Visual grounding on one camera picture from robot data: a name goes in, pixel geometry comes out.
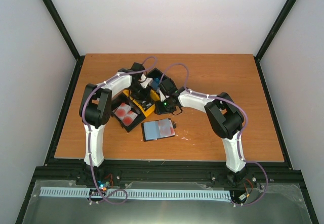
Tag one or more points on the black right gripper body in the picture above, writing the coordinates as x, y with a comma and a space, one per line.
165, 108

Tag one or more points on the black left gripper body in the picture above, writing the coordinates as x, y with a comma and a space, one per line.
138, 93

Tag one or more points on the yellow bin with black cards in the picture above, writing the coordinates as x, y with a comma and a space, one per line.
136, 105

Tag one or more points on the black bin with blue cards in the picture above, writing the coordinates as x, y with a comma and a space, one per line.
156, 73

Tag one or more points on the black bin with red cards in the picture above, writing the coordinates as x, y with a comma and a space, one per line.
123, 99

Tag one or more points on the red white credit cards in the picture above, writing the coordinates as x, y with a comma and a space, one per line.
124, 113

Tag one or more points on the black card holder wallet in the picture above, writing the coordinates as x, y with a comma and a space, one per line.
150, 130

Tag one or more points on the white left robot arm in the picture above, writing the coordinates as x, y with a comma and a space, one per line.
96, 108

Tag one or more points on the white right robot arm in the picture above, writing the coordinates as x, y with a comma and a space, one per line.
223, 114

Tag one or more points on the black vip cards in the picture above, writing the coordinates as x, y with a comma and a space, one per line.
146, 105

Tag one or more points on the blue cards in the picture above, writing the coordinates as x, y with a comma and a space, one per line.
155, 83

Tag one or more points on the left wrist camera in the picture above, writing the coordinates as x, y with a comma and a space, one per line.
145, 81

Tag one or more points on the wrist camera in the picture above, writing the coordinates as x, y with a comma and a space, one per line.
145, 81
166, 88

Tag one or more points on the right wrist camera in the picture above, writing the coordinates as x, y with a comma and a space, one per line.
166, 88

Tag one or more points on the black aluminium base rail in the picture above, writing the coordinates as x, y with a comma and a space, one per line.
123, 172

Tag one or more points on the black frame post right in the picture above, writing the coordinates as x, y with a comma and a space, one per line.
274, 29

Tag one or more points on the black frame post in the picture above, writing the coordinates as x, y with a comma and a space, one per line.
61, 27
274, 29

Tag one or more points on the light blue cable duct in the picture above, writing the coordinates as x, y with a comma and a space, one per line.
138, 194

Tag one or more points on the black frame post left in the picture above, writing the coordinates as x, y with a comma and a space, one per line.
61, 27

